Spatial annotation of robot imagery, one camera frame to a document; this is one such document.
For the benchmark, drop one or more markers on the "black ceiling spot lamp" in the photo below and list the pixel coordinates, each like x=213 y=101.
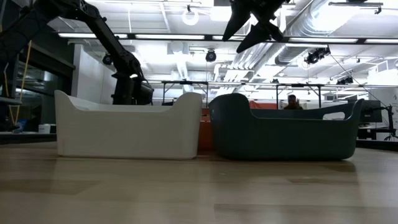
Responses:
x=106 y=59
x=211 y=56

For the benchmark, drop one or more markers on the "small black ceiling lamp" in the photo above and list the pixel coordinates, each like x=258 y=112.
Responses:
x=345 y=81

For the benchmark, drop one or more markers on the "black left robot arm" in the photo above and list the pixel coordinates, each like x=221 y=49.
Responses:
x=102 y=31

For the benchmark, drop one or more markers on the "long ceiling light bar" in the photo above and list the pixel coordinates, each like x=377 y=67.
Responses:
x=171 y=36

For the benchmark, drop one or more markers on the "silver ventilation duct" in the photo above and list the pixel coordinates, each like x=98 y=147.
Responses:
x=311 y=21

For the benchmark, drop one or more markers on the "white plastic basket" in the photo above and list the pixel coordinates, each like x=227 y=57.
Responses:
x=124 y=133

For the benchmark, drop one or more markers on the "black monitor stand pole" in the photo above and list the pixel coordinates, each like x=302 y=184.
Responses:
x=390 y=121

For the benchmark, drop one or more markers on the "black background monitor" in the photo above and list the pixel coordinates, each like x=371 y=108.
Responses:
x=371 y=112

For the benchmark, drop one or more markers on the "orange plastic basket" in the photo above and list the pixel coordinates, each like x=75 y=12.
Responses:
x=205 y=133

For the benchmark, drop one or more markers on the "red background cloth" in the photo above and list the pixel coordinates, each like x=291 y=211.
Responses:
x=264 y=105

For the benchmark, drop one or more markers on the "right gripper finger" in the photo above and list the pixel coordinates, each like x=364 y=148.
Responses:
x=261 y=32
x=236 y=21

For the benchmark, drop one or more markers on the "black ceiling track fixture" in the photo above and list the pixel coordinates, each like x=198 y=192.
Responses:
x=354 y=4

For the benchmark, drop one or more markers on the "person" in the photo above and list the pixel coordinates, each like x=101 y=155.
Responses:
x=293 y=104

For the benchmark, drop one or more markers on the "round ceiling light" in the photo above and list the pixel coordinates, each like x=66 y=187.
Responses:
x=190 y=18

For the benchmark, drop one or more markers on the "black workbench frame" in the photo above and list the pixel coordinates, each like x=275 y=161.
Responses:
x=298 y=85
x=186 y=82

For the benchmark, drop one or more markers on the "black ceiling lamp cluster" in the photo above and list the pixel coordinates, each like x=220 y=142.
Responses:
x=315 y=56

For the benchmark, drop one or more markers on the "teal plastic basket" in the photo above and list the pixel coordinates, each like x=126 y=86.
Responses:
x=280 y=140

